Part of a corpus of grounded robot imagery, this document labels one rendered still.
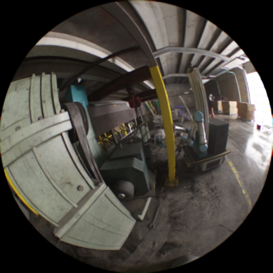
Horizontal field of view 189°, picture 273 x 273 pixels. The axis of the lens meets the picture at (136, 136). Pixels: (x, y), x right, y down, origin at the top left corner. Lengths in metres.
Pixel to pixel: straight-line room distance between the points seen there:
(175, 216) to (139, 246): 0.59
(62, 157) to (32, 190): 0.27
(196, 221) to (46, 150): 1.48
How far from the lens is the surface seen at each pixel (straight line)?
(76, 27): 0.91
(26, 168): 0.50
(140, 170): 0.66
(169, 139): 1.00
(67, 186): 0.53
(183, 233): 1.24
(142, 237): 1.24
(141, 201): 1.06
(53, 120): 0.46
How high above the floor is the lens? 1.22
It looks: 17 degrees down
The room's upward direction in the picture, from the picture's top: 15 degrees counter-clockwise
